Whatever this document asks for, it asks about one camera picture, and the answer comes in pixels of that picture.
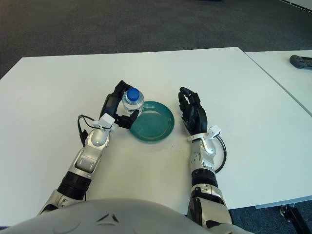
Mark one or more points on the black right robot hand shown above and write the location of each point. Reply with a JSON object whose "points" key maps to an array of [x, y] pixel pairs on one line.
{"points": [[197, 117]]}

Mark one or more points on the teal round plate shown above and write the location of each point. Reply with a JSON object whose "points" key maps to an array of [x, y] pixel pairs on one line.
{"points": [[156, 126]]}

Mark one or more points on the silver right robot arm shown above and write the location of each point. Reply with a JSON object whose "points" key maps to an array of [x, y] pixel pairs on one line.
{"points": [[204, 180]]}

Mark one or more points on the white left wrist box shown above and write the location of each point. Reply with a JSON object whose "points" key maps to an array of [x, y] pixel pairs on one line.
{"points": [[106, 120]]}

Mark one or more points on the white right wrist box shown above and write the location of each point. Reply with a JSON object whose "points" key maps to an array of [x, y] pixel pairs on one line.
{"points": [[214, 129]]}

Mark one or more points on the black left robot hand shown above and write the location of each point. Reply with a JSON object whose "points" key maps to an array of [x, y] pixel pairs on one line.
{"points": [[109, 104]]}

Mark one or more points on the dark grey handheld controller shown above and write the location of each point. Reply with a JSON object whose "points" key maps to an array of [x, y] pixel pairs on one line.
{"points": [[301, 62]]}

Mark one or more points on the grey robot torso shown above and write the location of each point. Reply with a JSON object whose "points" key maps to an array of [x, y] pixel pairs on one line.
{"points": [[109, 219]]}

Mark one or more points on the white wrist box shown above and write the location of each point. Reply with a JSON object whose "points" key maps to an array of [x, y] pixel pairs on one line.
{"points": [[106, 120], [214, 129]]}

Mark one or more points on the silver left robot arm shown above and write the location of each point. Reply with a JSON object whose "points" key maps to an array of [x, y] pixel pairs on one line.
{"points": [[85, 161]]}

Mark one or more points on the clear bottle with blue cap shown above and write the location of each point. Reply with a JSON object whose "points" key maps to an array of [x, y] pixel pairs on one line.
{"points": [[133, 103]]}

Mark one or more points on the black table leg frame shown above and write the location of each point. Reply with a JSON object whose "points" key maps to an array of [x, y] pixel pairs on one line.
{"points": [[291, 217]]}

